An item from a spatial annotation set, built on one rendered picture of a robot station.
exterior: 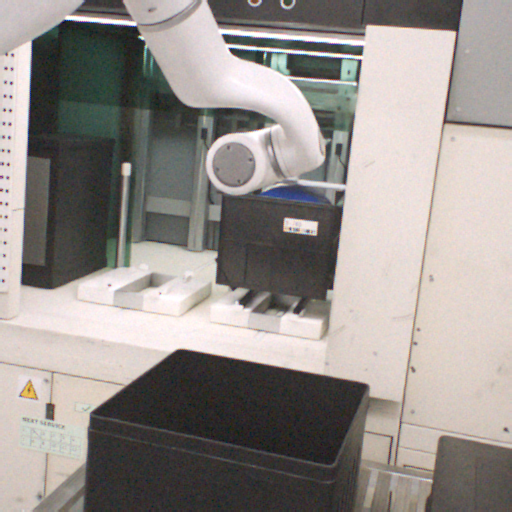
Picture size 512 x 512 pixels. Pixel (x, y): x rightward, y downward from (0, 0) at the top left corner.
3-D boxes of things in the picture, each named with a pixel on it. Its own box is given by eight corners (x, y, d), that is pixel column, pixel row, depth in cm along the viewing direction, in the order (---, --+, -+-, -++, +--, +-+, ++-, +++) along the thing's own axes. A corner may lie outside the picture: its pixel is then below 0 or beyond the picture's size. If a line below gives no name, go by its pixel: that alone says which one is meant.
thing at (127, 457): (167, 460, 116) (177, 346, 113) (357, 503, 109) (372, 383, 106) (73, 560, 90) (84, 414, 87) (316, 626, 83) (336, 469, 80)
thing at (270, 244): (205, 303, 151) (217, 136, 143) (233, 276, 170) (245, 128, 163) (332, 323, 146) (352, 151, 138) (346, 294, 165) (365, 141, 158)
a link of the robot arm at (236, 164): (279, 123, 119) (222, 141, 122) (260, 124, 107) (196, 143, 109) (295, 178, 120) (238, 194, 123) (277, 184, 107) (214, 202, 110)
